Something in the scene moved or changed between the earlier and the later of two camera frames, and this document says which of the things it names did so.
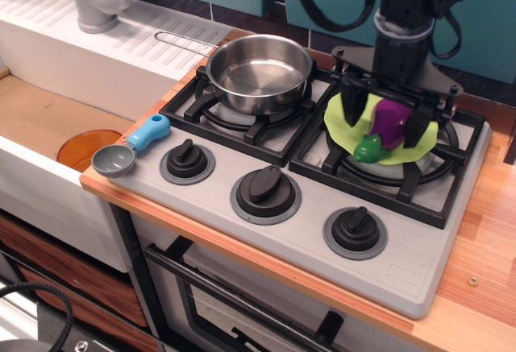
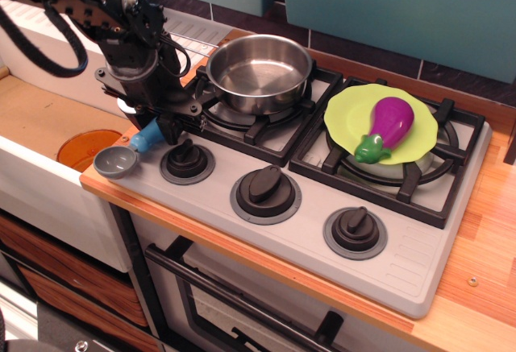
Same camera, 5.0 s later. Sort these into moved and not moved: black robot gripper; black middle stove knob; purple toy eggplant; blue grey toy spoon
Moved: black robot gripper
Not moved: purple toy eggplant; blue grey toy spoon; black middle stove knob
